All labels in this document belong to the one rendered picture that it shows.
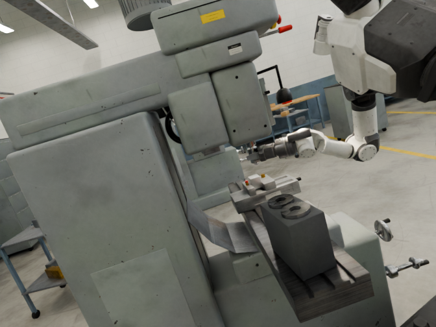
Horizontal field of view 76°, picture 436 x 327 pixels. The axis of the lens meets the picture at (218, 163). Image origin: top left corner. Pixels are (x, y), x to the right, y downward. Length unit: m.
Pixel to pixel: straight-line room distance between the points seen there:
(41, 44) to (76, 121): 7.46
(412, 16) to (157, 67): 0.81
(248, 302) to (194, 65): 1.03
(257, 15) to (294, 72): 7.21
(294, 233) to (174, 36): 0.80
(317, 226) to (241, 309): 0.66
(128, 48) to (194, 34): 6.90
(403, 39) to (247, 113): 0.56
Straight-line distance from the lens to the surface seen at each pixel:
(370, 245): 1.48
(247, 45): 1.17
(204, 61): 1.13
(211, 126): 1.12
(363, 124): 1.30
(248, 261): 1.27
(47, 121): 1.23
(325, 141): 1.28
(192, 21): 1.15
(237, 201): 1.43
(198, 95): 1.12
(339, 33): 0.99
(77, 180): 1.10
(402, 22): 0.98
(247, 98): 1.16
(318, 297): 0.91
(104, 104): 1.16
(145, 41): 7.98
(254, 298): 1.38
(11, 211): 5.91
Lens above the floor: 1.52
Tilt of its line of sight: 12 degrees down
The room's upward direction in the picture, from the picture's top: 18 degrees counter-clockwise
